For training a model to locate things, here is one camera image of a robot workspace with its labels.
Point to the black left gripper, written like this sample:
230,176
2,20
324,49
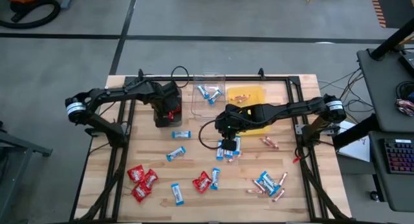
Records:
163,94

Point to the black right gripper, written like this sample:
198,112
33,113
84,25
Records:
236,118

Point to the red Skittles candy pack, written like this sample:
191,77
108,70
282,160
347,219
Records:
172,115
140,192
202,182
136,173
150,178

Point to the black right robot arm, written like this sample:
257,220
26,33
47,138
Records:
297,109

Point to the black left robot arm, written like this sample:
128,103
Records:
113,91

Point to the candy wrapper pile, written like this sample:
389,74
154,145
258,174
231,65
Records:
405,107

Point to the dark smoky plastic bin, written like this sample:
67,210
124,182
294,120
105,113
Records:
177,123

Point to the yellow plastic bin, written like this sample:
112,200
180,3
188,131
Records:
257,92

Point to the clear plastic bin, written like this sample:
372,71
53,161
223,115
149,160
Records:
198,104

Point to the red zip tie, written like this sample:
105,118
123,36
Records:
297,160

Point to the white paper sheet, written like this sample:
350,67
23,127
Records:
357,149

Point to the grey metal cart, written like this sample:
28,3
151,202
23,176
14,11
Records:
26,145

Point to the grey desk top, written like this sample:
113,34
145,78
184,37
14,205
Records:
381,88

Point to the black caster wheel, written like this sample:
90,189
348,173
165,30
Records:
374,195

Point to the backlit black keyboard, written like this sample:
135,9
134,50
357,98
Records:
399,156

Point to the grey keyboard desk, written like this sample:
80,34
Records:
394,191

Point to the black stand pole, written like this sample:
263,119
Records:
393,39

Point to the black monitor base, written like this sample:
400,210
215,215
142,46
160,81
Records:
408,60

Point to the black aluminium table frame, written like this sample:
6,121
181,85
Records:
258,78

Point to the silver metal bracket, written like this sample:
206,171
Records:
300,128

